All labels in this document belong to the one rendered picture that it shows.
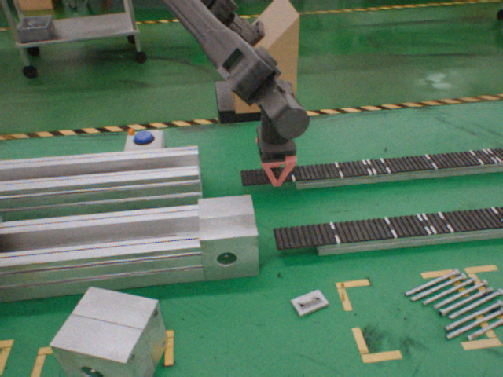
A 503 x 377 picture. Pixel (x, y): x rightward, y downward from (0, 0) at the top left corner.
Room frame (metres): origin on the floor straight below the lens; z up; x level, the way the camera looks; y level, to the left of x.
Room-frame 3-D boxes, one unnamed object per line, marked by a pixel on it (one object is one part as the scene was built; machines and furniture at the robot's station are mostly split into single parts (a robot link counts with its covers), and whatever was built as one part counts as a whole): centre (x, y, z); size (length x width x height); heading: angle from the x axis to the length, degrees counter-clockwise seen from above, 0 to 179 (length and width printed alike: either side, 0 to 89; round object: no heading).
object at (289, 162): (0.69, -0.05, 0.85); 0.07 x 0.07 x 0.09; 6
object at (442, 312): (0.40, -0.32, 0.78); 0.11 x 0.01 x 0.01; 115
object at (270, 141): (0.70, -0.04, 0.92); 0.10 x 0.07 x 0.07; 6
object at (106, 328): (0.33, 0.19, 0.83); 0.11 x 0.10 x 0.10; 165
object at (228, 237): (0.52, 0.05, 0.83); 0.12 x 0.09 x 0.10; 6
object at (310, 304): (0.40, -0.08, 0.78); 0.05 x 0.03 x 0.01; 114
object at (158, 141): (0.80, 0.24, 0.81); 0.10 x 0.08 x 0.06; 6
